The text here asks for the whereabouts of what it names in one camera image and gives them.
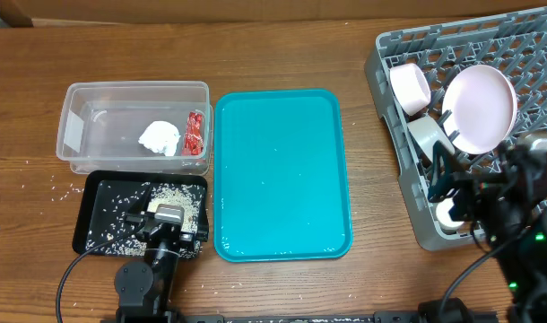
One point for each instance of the pink small bowl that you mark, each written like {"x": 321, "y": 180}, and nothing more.
{"x": 410, "y": 87}

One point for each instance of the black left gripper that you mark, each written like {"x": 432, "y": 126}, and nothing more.
{"x": 134, "y": 214}

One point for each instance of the grey dishwasher rack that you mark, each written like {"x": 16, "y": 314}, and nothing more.
{"x": 515, "y": 43}

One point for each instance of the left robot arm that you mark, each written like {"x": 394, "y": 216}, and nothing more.
{"x": 144, "y": 286}

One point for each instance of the black rectangular tray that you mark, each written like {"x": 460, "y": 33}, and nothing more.
{"x": 108, "y": 195}

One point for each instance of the white cup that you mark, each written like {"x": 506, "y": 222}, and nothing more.
{"x": 443, "y": 217}

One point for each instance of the red foil wrapper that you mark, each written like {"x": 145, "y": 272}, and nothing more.
{"x": 193, "y": 140}

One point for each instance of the cardboard wall panel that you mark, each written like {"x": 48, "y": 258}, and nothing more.
{"x": 23, "y": 12}

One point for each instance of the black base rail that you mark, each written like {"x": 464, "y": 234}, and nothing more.
{"x": 382, "y": 316}

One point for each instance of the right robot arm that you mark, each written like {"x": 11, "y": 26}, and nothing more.
{"x": 522, "y": 258}

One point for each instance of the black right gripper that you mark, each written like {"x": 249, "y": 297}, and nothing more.
{"x": 443, "y": 178}

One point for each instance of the clear plastic bin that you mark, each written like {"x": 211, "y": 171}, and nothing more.
{"x": 101, "y": 122}

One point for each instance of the grey small bowl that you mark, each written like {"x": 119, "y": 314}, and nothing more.
{"x": 426, "y": 132}

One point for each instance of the teal plastic tray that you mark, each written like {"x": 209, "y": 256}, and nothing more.
{"x": 280, "y": 184}

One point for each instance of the white tissue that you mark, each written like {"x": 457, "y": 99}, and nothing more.
{"x": 160, "y": 137}

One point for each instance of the white round plate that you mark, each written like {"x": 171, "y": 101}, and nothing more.
{"x": 481, "y": 104}

